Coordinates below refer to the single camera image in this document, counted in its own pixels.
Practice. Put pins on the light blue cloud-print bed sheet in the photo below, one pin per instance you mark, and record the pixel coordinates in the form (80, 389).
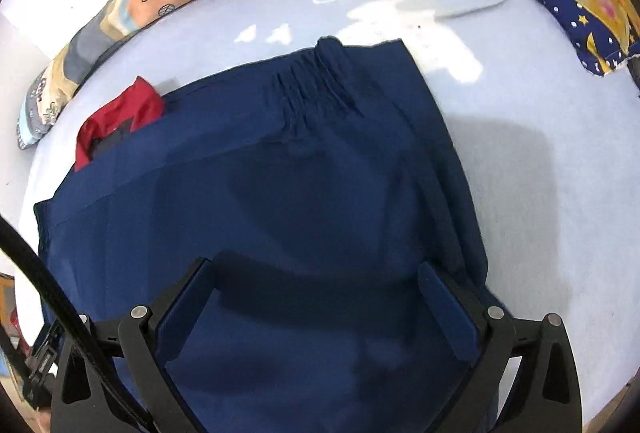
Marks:
(525, 138)

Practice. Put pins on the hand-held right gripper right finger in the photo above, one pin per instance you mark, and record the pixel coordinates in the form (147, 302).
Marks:
(450, 313)

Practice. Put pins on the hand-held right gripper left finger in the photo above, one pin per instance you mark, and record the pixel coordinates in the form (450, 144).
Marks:
(186, 313)

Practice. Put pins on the navy jacket with red collar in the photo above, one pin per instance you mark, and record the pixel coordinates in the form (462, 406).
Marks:
(300, 193)

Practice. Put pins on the blue yellow star-print cloth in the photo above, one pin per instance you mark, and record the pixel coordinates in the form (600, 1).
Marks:
(575, 8)

